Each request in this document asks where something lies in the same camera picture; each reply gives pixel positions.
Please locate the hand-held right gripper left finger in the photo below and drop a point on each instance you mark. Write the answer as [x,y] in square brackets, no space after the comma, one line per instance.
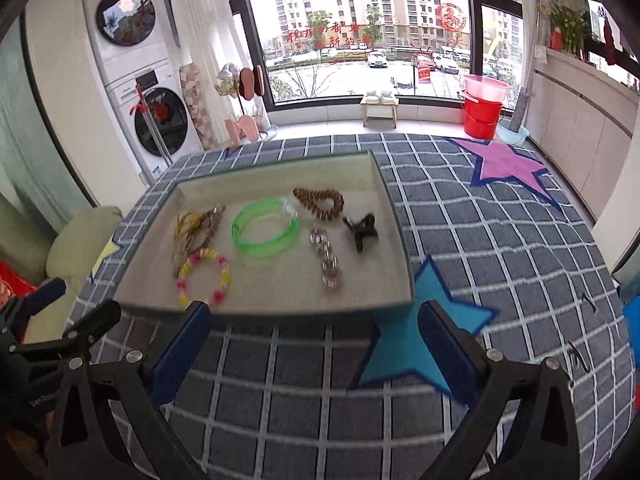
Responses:
[182,345]

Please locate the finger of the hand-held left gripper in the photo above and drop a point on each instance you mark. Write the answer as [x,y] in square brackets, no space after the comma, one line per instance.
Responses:
[45,291]
[95,320]

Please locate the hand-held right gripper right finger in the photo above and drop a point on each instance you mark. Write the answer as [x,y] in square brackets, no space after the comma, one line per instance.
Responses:
[442,345]

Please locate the green translucent bangle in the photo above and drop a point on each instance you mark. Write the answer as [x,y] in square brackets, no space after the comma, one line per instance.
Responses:
[245,245]

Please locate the grey-green jewelry tray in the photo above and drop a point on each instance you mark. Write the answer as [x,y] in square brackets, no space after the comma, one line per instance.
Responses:
[280,275]

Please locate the black hair claw clip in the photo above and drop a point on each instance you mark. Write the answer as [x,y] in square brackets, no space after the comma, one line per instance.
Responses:
[361,232]

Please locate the red cushion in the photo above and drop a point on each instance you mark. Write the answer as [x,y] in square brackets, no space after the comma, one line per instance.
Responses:
[12,285]

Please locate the beige sofa cushion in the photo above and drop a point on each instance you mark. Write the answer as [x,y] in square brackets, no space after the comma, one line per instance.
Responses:
[80,250]

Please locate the white washing machine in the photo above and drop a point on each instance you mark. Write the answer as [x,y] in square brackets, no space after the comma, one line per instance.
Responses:
[172,150]

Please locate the blue plastic stool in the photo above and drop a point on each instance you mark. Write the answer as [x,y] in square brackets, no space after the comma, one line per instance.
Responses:
[632,325]

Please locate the mop pole with red ribbon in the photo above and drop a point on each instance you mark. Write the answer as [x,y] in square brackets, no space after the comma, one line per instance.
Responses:
[152,125]

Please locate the light blue basin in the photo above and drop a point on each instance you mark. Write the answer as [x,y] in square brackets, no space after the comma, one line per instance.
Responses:
[515,135]

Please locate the red bucket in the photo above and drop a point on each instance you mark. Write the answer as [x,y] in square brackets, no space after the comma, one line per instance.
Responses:
[480,120]

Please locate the pink checkered board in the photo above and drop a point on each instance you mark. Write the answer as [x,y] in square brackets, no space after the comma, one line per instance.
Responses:
[197,105]

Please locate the small wooden stool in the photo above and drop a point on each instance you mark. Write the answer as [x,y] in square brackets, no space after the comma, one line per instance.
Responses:
[380,110]

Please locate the grey leaning board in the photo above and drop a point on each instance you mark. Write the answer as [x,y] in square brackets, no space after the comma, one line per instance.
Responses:
[521,110]

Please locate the white cabinet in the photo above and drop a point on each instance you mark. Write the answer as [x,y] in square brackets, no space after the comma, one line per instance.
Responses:
[575,130]

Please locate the white shoes pair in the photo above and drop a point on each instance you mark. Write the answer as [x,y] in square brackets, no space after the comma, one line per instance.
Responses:
[380,96]

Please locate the white dryer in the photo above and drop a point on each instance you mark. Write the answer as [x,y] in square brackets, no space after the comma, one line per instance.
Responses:
[150,55]

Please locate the pink basin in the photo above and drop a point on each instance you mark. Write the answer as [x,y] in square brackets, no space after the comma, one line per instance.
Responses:
[487,87]

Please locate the gold slipper rack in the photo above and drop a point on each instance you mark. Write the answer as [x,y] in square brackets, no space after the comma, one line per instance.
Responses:
[247,82]

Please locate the potted green plant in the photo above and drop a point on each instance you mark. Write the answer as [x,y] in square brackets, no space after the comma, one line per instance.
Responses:
[570,27]

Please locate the red hanging ornament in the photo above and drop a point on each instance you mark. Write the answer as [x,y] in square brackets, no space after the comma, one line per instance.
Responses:
[611,40]

